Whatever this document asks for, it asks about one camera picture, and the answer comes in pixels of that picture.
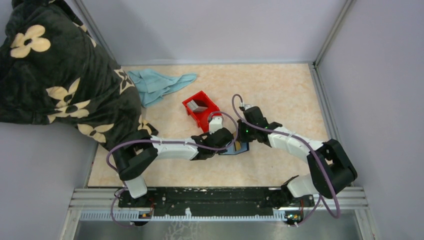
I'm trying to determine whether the navy leather card holder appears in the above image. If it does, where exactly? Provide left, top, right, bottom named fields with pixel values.
left=218, top=140, right=250, bottom=156

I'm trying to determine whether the gold credit card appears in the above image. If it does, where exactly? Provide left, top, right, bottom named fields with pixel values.
left=233, top=141, right=242, bottom=152

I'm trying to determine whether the red plastic bin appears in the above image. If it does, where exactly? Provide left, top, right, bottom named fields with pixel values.
left=182, top=91, right=223, bottom=133

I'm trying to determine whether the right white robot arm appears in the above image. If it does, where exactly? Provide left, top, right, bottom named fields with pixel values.
left=238, top=105, right=358, bottom=206

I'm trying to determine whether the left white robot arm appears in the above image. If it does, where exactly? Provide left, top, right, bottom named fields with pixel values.
left=106, top=127, right=235, bottom=207

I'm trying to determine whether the cards stack in bin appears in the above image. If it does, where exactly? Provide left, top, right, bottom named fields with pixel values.
left=186, top=99, right=209, bottom=113

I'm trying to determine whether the light blue cloth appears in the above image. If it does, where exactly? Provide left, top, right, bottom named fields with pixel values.
left=127, top=68, right=198, bottom=108

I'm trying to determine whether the black floral fleece blanket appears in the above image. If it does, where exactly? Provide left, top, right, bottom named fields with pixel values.
left=0, top=0, right=158, bottom=150

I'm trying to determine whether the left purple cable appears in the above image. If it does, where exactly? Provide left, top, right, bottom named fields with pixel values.
left=105, top=110, right=239, bottom=229

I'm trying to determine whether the purple cable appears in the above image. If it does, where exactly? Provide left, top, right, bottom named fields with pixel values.
left=231, top=94, right=341, bottom=226
left=105, top=110, right=239, bottom=229

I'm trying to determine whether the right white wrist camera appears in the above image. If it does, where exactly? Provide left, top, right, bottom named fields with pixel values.
left=239, top=103, right=254, bottom=112

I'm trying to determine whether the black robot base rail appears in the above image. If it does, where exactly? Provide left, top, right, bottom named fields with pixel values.
left=117, top=187, right=315, bottom=225

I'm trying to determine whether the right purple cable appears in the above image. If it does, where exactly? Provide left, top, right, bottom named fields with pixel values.
left=231, top=94, right=341, bottom=226

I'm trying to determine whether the aluminium frame post right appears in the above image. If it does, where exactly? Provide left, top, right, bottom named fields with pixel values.
left=313, top=0, right=357, bottom=68

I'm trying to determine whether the aluminium frame post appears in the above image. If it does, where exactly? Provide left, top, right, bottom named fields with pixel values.
left=313, top=0, right=357, bottom=68
left=74, top=0, right=120, bottom=63

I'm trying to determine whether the aluminium frame post left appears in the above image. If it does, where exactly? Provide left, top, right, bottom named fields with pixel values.
left=74, top=0, right=120, bottom=63

